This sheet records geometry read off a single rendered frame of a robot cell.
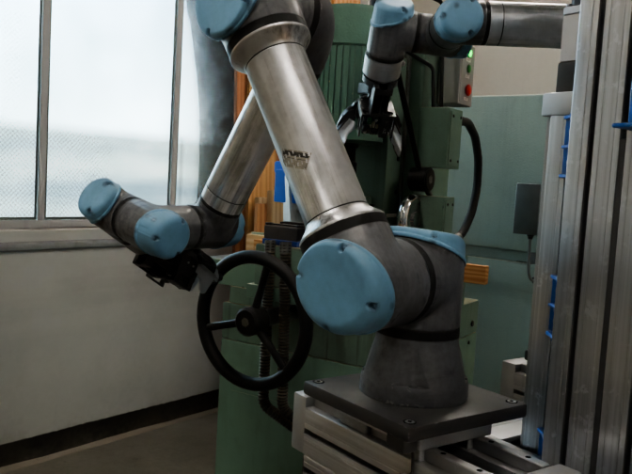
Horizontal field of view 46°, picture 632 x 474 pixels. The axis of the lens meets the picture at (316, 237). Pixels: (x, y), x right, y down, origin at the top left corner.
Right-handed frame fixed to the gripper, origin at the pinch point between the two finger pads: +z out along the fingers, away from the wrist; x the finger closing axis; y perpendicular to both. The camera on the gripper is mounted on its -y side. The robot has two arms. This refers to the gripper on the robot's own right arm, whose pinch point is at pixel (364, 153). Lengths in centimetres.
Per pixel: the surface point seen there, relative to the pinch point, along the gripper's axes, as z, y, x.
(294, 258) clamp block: 15.1, 18.3, -14.6
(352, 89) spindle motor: -7.0, -15.1, -2.0
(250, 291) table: 25.9, 17.5, -23.2
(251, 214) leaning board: 115, -122, -17
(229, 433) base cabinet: 64, 27, -26
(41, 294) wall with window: 111, -64, -94
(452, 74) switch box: -2.1, -35.9, 27.3
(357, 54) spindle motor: -13.6, -19.7, -1.2
